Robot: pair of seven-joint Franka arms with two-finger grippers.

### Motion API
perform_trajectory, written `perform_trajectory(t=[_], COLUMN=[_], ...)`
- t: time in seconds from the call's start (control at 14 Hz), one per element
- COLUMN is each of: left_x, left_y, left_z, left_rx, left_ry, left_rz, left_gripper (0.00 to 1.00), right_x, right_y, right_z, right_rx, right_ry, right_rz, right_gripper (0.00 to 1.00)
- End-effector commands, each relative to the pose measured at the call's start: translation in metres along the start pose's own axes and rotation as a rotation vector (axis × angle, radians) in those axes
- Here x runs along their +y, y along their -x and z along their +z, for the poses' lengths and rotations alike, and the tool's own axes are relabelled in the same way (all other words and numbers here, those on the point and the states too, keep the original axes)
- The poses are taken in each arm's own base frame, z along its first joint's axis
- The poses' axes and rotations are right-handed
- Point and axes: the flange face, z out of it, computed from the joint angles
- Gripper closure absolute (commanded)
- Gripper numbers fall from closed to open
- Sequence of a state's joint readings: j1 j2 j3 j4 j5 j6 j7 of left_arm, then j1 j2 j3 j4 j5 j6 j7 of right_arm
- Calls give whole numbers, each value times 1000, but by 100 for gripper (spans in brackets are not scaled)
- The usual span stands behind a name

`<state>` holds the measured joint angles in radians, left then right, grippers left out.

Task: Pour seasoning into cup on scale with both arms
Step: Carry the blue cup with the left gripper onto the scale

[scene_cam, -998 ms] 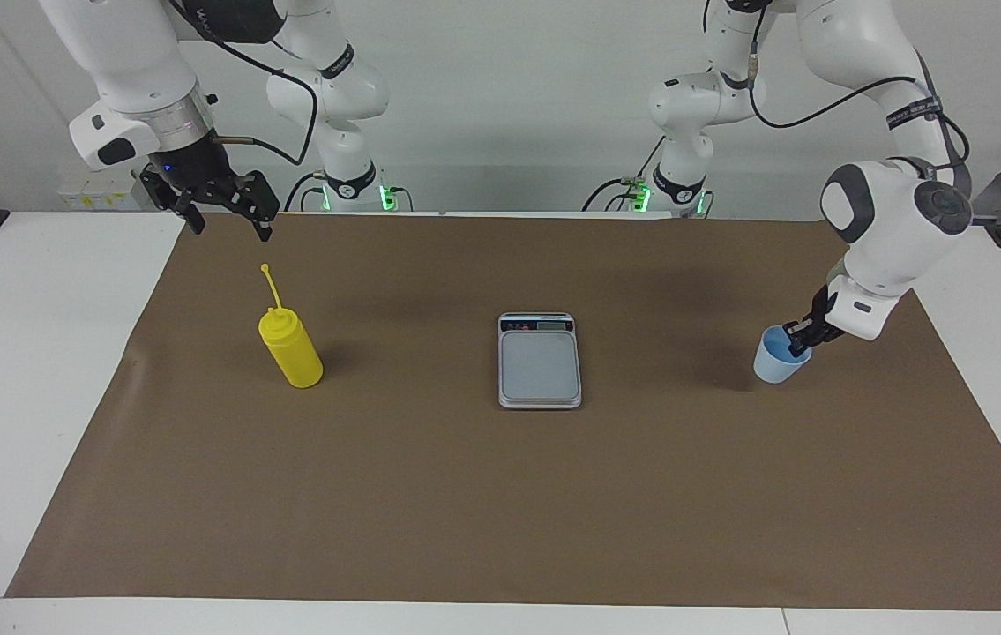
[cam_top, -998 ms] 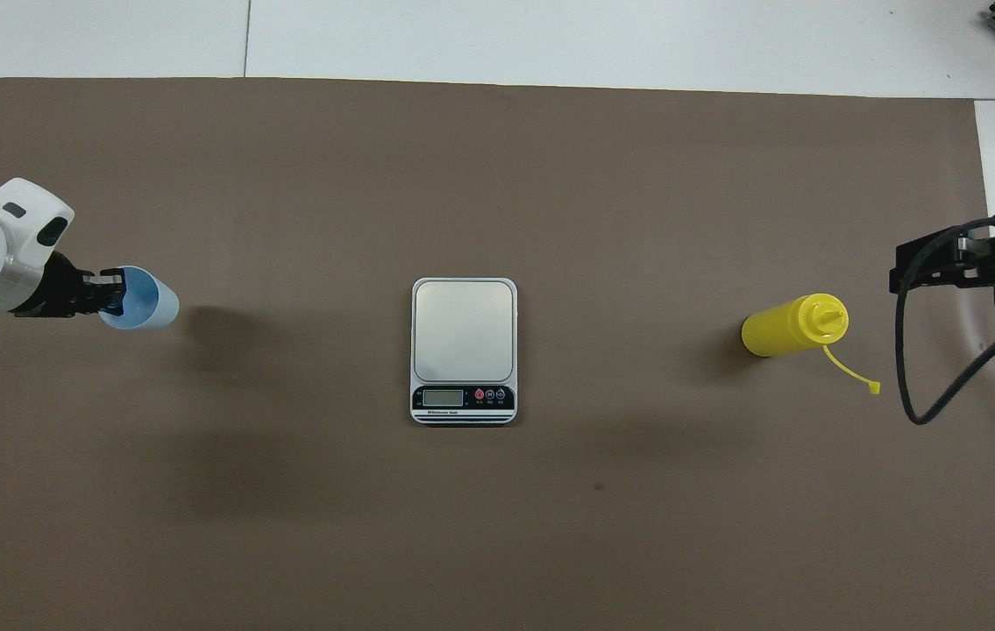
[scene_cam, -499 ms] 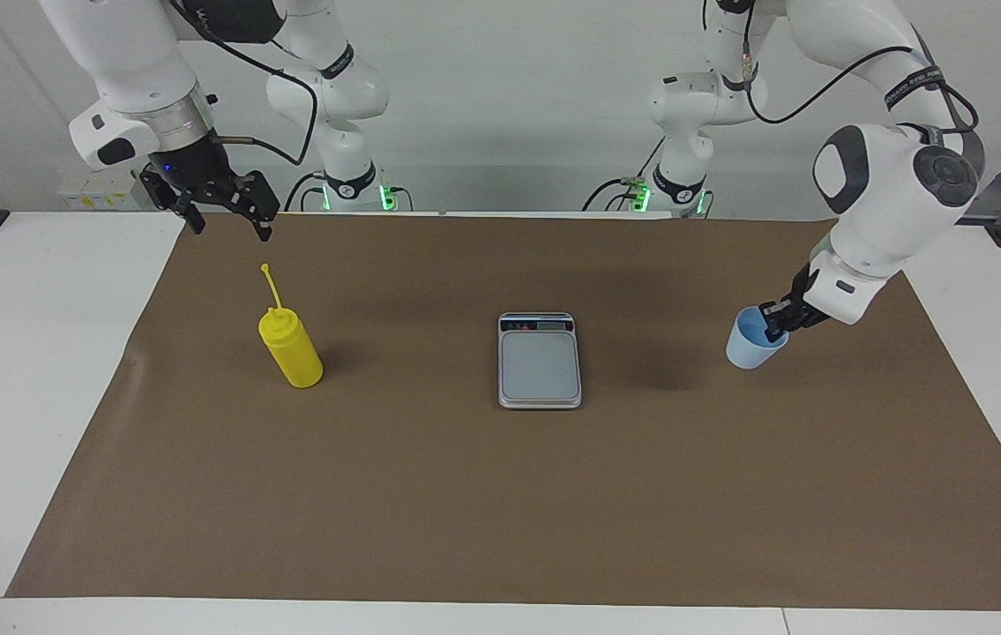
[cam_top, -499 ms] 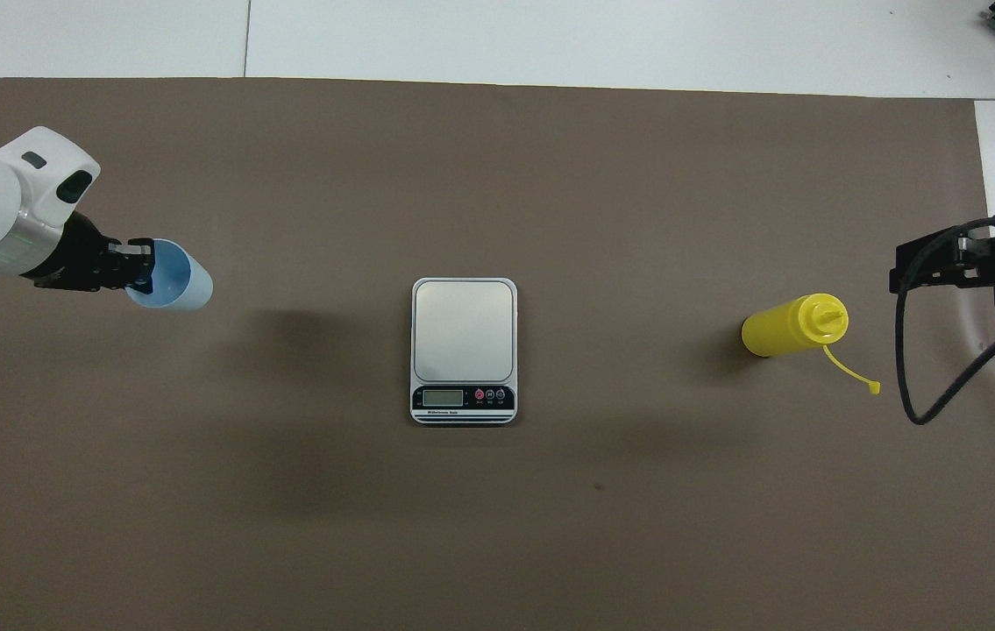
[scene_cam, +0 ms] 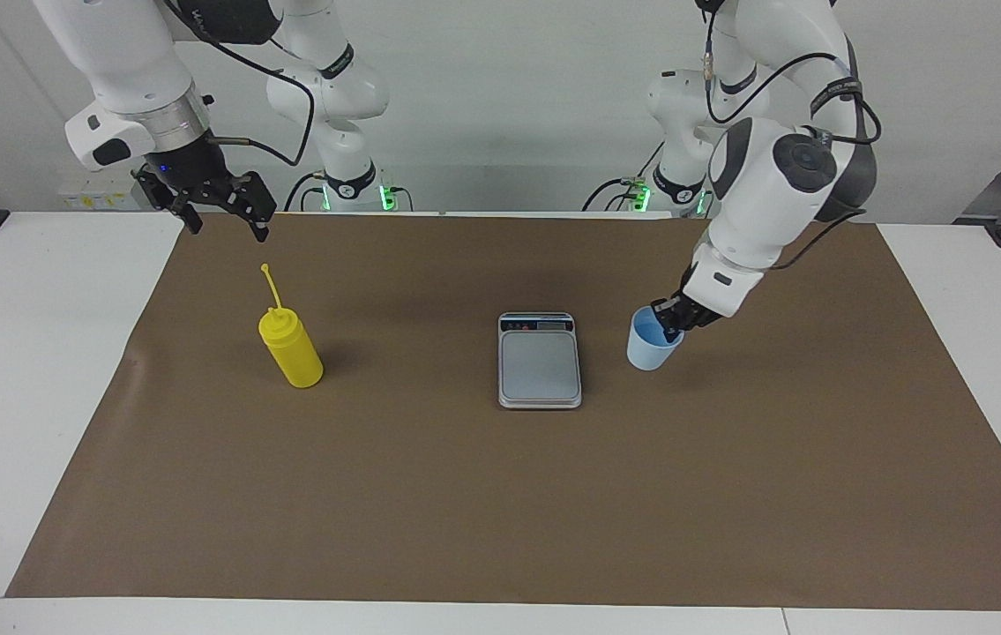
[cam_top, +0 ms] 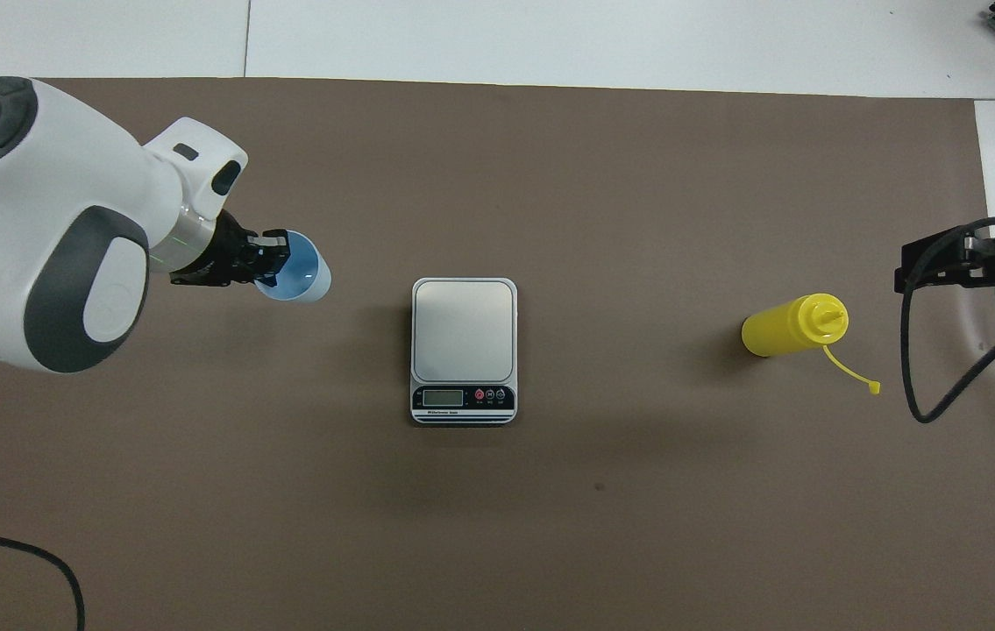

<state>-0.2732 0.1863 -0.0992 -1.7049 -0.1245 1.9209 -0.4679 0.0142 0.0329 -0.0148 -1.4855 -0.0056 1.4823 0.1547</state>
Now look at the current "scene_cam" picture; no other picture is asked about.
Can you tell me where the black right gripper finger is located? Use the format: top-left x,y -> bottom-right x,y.
134,169 -> 203,235
222,172 -> 278,243

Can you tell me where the light blue plastic cup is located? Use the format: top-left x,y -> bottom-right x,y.
626,305 -> 686,372

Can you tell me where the yellow squeeze bottle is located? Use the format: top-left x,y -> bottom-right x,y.
258,263 -> 325,389

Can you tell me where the silver digital kitchen scale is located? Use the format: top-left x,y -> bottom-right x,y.
497,311 -> 583,411

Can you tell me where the brown paper table mat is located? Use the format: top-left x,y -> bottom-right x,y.
4,212 -> 1001,611

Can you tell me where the black base cable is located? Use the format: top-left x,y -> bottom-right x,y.
582,176 -> 642,213
284,170 -> 329,213

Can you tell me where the white wall socket box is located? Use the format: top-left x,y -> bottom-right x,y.
57,168 -> 141,211

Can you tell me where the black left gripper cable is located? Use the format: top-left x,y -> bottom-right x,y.
703,0 -> 885,270

